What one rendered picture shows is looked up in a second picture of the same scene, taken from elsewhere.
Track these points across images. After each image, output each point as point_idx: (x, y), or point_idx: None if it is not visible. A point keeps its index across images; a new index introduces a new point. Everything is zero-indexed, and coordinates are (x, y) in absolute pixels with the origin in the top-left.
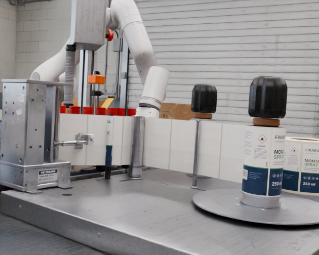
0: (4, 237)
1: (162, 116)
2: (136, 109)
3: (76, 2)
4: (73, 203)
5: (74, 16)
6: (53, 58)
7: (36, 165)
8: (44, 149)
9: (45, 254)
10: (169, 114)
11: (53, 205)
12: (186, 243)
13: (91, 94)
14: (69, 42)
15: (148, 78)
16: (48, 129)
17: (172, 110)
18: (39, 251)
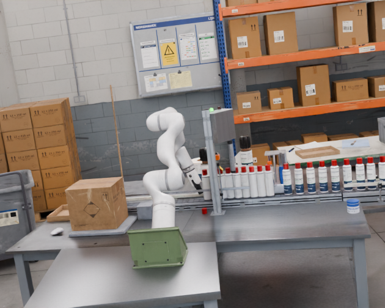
0: (307, 189)
1: (120, 189)
2: (192, 172)
3: (233, 118)
4: None
5: (231, 125)
6: (174, 159)
7: None
8: (276, 176)
9: (306, 184)
10: (122, 186)
11: (291, 182)
12: (291, 170)
13: (219, 165)
14: (173, 143)
15: (187, 153)
16: (275, 168)
17: (123, 182)
18: (306, 184)
